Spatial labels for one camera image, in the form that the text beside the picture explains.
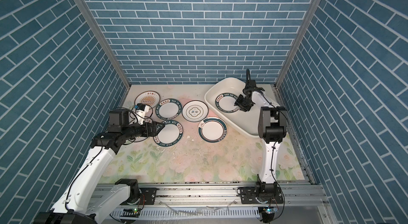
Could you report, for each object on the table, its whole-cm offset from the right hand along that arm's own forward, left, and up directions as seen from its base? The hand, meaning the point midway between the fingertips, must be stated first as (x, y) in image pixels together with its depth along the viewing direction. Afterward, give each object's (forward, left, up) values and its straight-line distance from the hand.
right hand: (237, 105), depth 104 cm
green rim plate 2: (+7, +8, -5) cm, 12 cm away
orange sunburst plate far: (+4, +62, -3) cm, 62 cm away
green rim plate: (-5, +46, -2) cm, 47 cm away
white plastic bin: (-14, -5, +2) cm, 15 cm away
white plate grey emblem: (-4, +28, -3) cm, 29 cm away
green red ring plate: (-17, +16, -4) cm, 23 cm away
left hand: (-28, +39, +16) cm, 51 cm away
